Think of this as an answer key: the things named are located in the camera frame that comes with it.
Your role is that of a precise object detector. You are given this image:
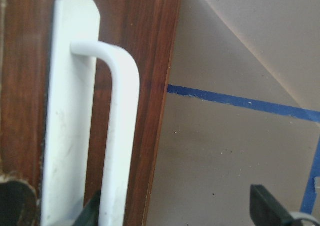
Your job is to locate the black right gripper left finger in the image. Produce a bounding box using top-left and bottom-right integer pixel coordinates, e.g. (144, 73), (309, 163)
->
(73, 190), (101, 226)

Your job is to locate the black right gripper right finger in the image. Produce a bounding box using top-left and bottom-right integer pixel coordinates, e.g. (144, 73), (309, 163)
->
(249, 184), (294, 226)

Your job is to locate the wooden drawer with white handle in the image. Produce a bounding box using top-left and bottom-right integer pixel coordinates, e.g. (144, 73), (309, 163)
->
(0, 0), (181, 226)

